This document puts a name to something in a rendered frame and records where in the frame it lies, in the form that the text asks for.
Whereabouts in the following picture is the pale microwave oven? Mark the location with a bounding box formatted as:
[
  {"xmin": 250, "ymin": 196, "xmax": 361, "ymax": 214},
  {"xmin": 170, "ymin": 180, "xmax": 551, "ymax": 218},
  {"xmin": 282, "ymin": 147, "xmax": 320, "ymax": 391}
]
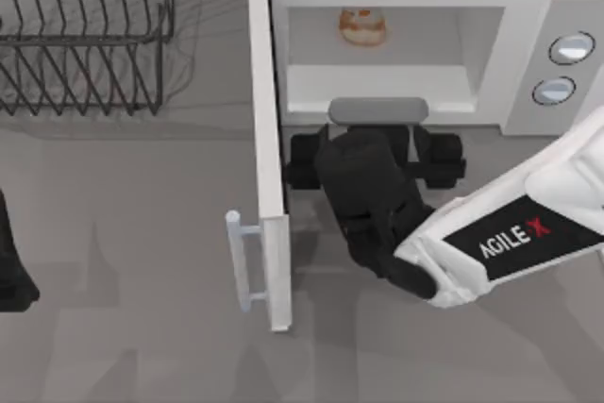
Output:
[{"xmin": 261, "ymin": 0, "xmax": 604, "ymax": 138}]

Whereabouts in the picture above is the large grey microwave knob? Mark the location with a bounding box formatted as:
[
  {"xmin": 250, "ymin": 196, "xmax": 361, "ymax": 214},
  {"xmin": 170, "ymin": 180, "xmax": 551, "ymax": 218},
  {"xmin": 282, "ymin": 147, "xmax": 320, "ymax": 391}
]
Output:
[{"xmin": 548, "ymin": 30, "xmax": 596, "ymax": 66}]

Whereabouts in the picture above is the pale door handle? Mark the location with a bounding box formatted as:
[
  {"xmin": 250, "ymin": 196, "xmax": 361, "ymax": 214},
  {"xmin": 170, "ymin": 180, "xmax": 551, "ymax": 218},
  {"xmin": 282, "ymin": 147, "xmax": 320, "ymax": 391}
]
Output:
[{"xmin": 225, "ymin": 209, "xmax": 263, "ymax": 314}]

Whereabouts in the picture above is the dark wire dish rack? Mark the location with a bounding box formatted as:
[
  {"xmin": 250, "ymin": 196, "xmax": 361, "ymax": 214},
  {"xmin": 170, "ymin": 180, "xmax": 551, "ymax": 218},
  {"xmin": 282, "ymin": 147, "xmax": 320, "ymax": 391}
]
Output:
[{"xmin": 0, "ymin": 0, "xmax": 179, "ymax": 117}]

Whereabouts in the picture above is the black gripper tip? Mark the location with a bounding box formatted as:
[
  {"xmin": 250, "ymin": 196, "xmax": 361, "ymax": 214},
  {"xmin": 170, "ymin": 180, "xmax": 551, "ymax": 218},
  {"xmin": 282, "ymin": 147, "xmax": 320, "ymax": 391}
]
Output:
[{"xmin": 0, "ymin": 189, "xmax": 42, "ymax": 314}]

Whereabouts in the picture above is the round glazed bread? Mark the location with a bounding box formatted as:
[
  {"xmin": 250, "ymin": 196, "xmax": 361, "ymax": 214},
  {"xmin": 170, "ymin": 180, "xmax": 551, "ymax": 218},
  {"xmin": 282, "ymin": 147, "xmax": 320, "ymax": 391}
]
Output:
[{"xmin": 338, "ymin": 7, "xmax": 393, "ymax": 48}]

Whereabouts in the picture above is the small grey microwave knob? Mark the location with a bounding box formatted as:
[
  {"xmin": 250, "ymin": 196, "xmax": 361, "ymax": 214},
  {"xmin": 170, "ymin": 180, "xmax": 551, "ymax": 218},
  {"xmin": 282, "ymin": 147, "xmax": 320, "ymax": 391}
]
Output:
[{"xmin": 531, "ymin": 76, "xmax": 578, "ymax": 107}]

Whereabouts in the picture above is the white microwave door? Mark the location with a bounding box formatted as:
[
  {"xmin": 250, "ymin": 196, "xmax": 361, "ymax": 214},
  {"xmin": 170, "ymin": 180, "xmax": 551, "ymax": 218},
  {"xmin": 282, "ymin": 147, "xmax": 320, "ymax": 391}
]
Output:
[{"xmin": 246, "ymin": 0, "xmax": 294, "ymax": 334}]

